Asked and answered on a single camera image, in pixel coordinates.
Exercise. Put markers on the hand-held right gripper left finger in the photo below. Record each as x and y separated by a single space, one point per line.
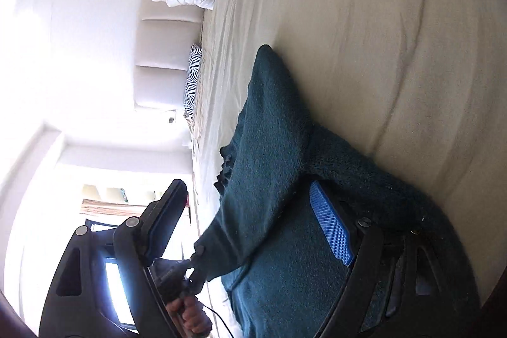
174 199

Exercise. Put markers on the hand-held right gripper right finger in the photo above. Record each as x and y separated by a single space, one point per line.
330 223

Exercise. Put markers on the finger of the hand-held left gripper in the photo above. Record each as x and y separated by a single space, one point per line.
197 255

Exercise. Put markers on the dark teal knit sweater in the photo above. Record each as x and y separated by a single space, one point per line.
277 163

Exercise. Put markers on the person's left hand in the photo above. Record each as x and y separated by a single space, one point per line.
190 320

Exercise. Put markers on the beige curtain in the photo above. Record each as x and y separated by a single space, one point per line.
115 207

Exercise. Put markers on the zebra print pillow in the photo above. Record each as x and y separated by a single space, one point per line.
193 76

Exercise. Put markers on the beige padded headboard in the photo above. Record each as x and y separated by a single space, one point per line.
162 45

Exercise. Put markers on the bed with beige sheet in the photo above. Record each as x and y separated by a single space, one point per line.
336 25

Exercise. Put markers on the wall socket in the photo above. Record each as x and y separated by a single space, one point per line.
171 119

